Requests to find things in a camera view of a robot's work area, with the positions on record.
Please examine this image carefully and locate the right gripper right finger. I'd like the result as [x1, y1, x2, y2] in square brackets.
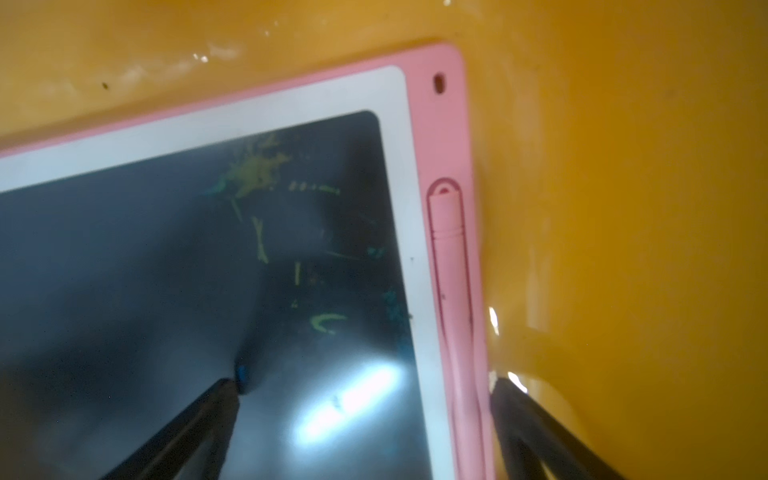
[490, 378, 622, 480]

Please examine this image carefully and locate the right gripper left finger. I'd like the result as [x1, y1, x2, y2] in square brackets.
[104, 379, 239, 479]

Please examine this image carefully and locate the yellow plastic storage box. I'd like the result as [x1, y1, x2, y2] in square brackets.
[1, 1, 767, 479]

